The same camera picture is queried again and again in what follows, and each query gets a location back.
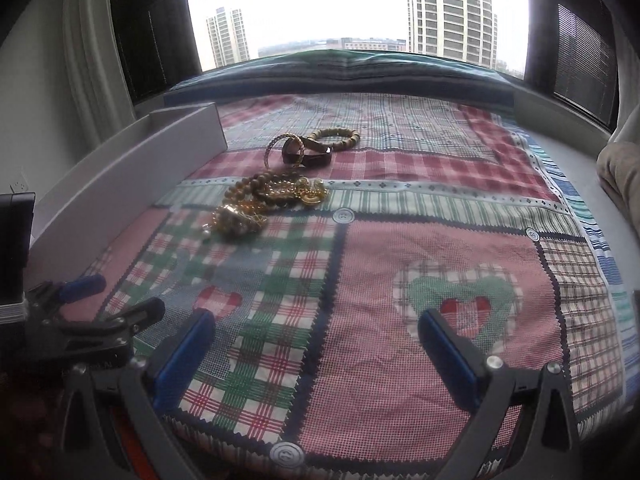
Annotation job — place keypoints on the white cardboard box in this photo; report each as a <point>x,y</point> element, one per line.
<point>107,190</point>

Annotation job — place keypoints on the white curtain left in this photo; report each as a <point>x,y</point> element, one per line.
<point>94,70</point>

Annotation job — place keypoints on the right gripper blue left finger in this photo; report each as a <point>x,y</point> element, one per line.
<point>153,387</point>

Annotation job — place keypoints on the window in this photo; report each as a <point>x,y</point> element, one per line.
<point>491,33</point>

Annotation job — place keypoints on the dark striped pillow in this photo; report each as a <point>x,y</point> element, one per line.
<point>348,71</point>

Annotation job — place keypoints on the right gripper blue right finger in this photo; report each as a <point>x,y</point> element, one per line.
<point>476,388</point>

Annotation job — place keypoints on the beige cushion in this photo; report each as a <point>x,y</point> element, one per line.
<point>618,167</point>

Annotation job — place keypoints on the patchwork plaid bed quilt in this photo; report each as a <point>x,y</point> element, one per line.
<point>317,371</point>

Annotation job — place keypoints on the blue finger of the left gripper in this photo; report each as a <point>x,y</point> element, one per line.
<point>80,287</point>
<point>113,331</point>

